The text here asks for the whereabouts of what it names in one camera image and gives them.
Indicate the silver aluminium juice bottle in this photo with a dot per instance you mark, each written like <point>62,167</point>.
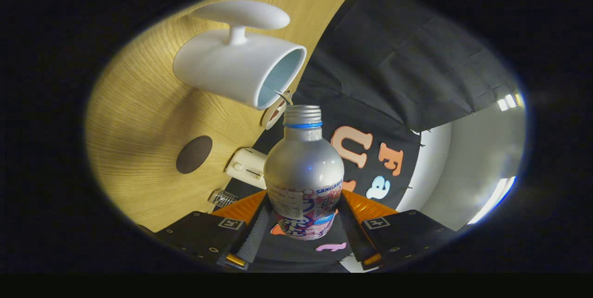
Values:
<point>303,168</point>

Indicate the white toaster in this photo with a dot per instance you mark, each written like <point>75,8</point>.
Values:
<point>248,166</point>

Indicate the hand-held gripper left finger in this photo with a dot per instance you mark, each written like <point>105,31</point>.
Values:
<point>255,242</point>

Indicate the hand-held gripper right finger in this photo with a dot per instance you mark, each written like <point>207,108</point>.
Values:
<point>356,237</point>

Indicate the white cup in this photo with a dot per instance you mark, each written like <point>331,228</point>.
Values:
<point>227,64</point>

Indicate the wide ceiling light panel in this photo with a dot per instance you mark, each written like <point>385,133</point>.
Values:
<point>493,199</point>

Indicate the wooden table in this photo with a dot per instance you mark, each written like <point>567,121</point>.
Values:
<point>139,117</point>

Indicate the narrow ceiling light panel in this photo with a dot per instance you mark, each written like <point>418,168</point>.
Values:
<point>508,101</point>

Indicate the white oval plate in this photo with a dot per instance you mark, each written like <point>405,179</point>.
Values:
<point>268,119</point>

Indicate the dark round coaster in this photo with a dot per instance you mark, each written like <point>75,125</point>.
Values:
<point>194,155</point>

